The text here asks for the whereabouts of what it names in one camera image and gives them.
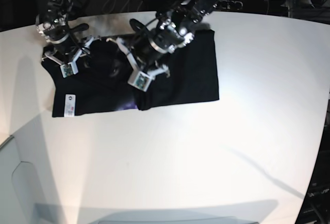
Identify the black T-shirt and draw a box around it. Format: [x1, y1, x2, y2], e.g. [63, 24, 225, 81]
[41, 28, 220, 118]

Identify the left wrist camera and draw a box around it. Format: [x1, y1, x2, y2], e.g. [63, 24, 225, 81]
[128, 71, 152, 92]

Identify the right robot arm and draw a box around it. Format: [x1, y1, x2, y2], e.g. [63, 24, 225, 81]
[36, 0, 95, 66]

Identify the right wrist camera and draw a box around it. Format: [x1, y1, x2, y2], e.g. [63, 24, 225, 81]
[60, 62, 78, 78]

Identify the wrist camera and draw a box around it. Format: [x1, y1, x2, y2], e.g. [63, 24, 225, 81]
[128, 71, 152, 92]
[60, 62, 78, 78]

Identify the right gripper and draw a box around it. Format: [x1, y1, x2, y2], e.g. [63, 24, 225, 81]
[41, 36, 100, 65]

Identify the white garment label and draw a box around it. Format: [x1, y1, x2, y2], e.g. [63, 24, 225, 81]
[64, 94, 76, 117]

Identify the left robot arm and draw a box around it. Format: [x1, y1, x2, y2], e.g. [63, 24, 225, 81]
[107, 0, 229, 80]

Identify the black power strip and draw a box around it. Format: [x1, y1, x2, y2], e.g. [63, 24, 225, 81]
[221, 1, 243, 11]

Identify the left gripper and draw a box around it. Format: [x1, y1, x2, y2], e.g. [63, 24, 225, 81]
[106, 36, 171, 80]

